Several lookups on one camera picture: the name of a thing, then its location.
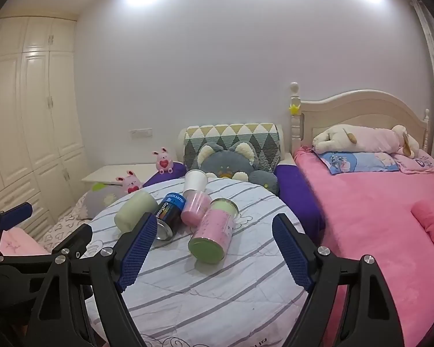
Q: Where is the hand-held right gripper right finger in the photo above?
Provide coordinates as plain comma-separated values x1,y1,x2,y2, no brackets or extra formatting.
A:
272,213,406,347

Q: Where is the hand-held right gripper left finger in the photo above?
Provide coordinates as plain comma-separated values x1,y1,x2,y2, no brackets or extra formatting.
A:
29,214,159,347

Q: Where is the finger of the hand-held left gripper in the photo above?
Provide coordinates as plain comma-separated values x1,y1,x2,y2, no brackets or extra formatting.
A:
50,223,94,259
0,202,34,261

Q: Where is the pale green cup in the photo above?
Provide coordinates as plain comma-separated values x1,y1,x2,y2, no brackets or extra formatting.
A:
115,190,159,232

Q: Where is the pink cup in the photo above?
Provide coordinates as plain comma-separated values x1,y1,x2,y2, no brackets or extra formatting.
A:
181,191,212,225

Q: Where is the white cup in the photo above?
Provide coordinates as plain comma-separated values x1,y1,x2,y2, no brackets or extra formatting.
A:
183,169,208,194

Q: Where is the heart print sheet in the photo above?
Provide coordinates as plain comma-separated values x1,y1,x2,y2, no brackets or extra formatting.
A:
36,191,95,253

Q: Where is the pink quilted cushion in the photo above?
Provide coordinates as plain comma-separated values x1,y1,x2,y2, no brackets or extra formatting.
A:
0,227,51,257

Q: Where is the dark blue can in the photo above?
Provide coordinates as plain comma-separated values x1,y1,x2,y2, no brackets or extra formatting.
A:
154,192,187,241

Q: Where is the grey pillow with green leaf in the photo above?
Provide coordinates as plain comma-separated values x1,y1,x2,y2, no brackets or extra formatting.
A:
75,182,128,221

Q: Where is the pink bunny plush toy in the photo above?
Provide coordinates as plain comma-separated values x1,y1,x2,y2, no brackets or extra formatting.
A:
152,147,174,175
116,170,144,194

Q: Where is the pink can with green lid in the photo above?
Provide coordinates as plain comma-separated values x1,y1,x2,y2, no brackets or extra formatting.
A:
187,198,238,264

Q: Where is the white nightstand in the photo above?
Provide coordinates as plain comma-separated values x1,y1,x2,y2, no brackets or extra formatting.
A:
81,163,160,189

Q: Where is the pink fleece blanket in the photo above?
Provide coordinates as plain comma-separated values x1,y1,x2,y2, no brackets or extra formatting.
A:
293,145,434,347

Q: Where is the cream wardrobe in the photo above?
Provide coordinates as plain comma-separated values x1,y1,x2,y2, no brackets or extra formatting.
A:
0,16,91,241

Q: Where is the grey cat plush pillow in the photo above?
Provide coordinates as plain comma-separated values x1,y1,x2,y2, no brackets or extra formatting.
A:
196,141,280,196

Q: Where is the blue cartoon pillow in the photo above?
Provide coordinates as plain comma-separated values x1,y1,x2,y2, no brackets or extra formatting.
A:
317,151,400,175

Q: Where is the diamond pattern quilted cushion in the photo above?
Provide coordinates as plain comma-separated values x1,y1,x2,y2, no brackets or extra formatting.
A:
177,123,284,174

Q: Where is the cream and pink dog plush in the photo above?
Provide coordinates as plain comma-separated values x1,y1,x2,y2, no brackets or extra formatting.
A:
312,124,420,159

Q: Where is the pink plush cushion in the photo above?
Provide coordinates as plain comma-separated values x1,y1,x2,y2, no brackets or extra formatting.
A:
410,198,434,261

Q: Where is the cream wooden bed headboard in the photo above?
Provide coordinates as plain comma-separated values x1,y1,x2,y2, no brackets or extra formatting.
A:
288,82,431,152

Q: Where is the pink printed pillow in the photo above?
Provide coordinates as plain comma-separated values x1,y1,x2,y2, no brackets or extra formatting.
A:
392,148,434,175

